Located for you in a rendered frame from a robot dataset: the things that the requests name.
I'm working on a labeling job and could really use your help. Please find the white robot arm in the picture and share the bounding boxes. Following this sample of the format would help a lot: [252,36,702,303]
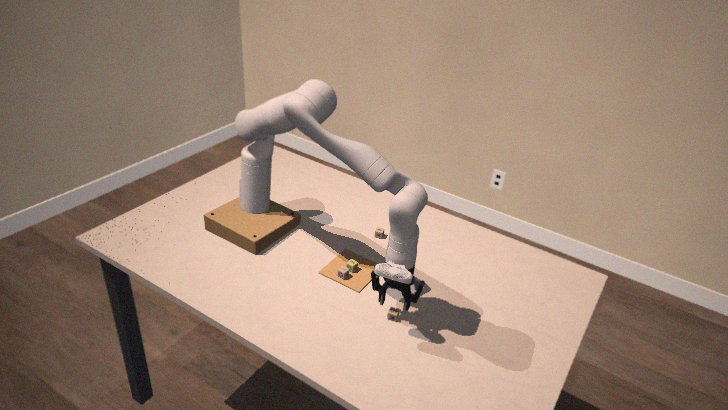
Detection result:
[235,79,428,284]

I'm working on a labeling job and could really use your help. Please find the tan rectangular mat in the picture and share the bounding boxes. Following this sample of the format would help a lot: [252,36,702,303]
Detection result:
[318,249,378,293]

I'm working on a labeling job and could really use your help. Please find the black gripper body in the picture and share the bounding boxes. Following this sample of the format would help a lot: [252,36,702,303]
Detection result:
[383,265,415,291]

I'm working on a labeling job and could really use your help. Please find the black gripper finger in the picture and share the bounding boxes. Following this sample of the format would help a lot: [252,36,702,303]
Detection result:
[398,279,425,313]
[371,267,394,306]

